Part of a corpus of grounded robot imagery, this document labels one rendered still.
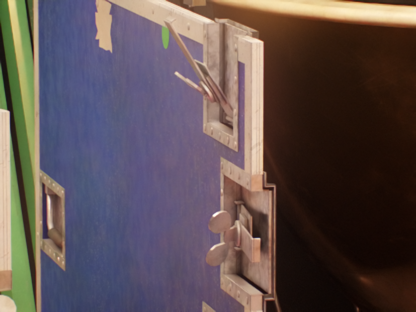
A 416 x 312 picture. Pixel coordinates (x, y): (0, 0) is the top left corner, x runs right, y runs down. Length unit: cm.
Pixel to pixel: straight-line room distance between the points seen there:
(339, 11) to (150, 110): 24
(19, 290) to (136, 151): 182
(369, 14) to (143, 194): 34
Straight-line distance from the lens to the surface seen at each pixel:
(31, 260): 572
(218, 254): 262
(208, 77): 264
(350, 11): 283
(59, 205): 351
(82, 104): 328
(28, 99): 505
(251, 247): 255
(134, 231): 304
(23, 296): 482
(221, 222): 260
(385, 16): 281
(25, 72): 506
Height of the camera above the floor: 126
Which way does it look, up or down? 9 degrees down
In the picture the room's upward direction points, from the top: straight up
